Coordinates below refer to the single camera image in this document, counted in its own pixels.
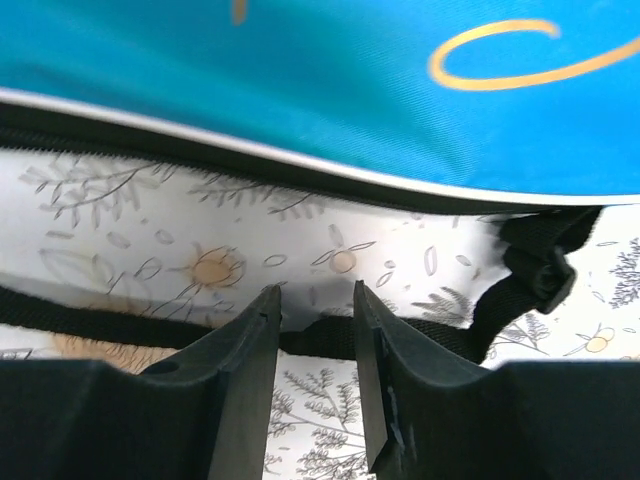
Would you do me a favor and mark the blue sport racket cover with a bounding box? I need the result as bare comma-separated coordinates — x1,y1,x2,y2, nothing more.
1,1,639,362

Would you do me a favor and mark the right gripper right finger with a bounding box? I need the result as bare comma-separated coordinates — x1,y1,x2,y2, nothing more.
354,283,639,479

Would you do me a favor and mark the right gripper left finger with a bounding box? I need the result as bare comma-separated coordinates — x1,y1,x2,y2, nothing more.
1,286,281,479

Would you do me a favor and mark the floral table cloth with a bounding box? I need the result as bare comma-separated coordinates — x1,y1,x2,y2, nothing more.
1,150,639,479

